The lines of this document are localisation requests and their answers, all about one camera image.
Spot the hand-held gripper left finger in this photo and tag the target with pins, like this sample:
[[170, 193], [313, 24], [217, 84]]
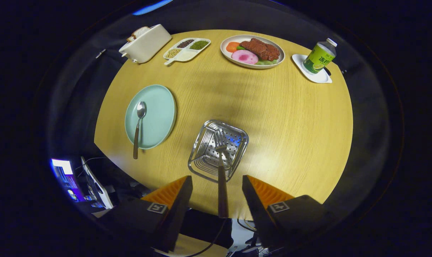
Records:
[[176, 217]]

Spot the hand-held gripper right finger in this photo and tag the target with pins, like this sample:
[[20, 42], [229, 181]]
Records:
[[255, 214]]

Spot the perforated metal tray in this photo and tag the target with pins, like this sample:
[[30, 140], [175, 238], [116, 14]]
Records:
[[234, 142]]

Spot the white edged monitor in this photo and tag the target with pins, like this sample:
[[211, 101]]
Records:
[[98, 187]]

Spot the teal round plate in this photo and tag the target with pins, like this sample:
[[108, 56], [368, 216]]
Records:
[[159, 114]]

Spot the white square coaster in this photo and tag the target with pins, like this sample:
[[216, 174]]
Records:
[[317, 77]]

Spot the green lettuce leaf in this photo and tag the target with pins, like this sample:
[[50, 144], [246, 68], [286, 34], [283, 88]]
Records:
[[267, 62]]

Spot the pink ham slice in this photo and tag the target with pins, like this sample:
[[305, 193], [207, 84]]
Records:
[[244, 57]]

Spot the white round food plate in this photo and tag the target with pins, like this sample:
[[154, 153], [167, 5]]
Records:
[[227, 57]]

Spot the white divided bean dish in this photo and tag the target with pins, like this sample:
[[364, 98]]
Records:
[[187, 55]]

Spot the brown steak piece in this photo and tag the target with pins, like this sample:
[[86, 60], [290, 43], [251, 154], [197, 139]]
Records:
[[260, 49]]

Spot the orange tomato slice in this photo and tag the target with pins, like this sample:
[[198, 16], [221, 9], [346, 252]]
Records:
[[232, 47]]

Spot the green label drink bottle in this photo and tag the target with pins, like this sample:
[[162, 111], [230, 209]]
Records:
[[319, 57]]

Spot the cream white toaster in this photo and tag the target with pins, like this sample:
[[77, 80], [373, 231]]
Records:
[[148, 44]]

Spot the silver cloth clip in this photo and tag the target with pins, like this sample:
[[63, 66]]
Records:
[[100, 53]]

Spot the large toast bread slice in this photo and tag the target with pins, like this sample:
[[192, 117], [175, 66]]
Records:
[[141, 32]]

